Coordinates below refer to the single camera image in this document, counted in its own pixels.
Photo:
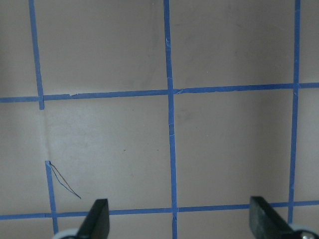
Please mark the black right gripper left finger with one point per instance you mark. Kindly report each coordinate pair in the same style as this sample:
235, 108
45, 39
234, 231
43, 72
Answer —
97, 223

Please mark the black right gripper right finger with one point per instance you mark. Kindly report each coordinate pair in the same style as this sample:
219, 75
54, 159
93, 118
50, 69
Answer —
266, 223

